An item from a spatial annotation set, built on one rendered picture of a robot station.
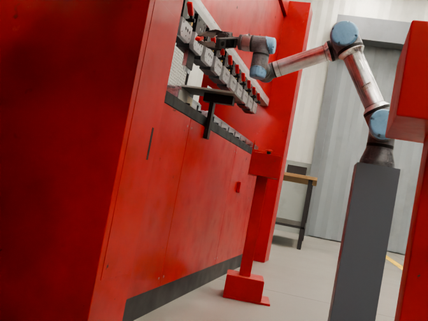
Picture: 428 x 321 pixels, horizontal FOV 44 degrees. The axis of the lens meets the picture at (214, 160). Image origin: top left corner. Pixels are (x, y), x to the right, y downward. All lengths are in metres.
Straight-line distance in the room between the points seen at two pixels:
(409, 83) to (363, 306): 1.78
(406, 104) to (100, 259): 1.01
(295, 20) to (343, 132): 5.26
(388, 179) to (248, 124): 2.51
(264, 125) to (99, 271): 3.36
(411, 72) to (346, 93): 9.36
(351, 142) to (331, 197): 1.04
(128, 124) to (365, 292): 1.34
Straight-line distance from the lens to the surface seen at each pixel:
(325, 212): 9.83
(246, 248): 2.89
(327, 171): 9.84
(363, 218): 2.35
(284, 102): 4.69
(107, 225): 1.46
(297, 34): 4.84
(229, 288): 2.85
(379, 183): 2.36
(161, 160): 2.03
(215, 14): 2.85
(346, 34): 2.37
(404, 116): 0.68
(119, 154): 1.45
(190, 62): 2.62
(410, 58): 0.69
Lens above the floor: 0.56
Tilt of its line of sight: 3 degrees up
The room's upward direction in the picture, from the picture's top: 11 degrees clockwise
